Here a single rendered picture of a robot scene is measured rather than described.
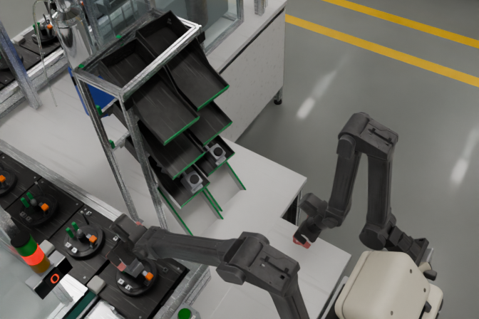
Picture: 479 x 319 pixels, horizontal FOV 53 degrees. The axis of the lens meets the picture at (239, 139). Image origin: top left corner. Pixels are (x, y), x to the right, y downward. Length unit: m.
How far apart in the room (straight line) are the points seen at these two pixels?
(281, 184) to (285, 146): 1.26
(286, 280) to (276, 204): 0.99
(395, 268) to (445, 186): 2.01
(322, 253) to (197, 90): 0.81
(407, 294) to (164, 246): 0.61
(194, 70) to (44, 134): 1.14
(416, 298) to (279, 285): 0.45
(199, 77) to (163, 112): 0.17
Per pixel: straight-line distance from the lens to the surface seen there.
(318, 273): 1.82
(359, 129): 1.20
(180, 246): 1.17
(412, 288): 1.31
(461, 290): 2.91
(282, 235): 1.89
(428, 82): 3.88
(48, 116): 2.50
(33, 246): 1.41
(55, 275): 1.55
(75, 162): 2.25
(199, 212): 1.74
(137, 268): 1.65
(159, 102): 1.38
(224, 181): 1.81
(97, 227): 1.85
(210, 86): 1.44
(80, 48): 2.14
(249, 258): 1.00
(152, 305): 1.69
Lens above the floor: 2.50
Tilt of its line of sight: 49 degrees down
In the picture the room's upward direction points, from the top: 4 degrees counter-clockwise
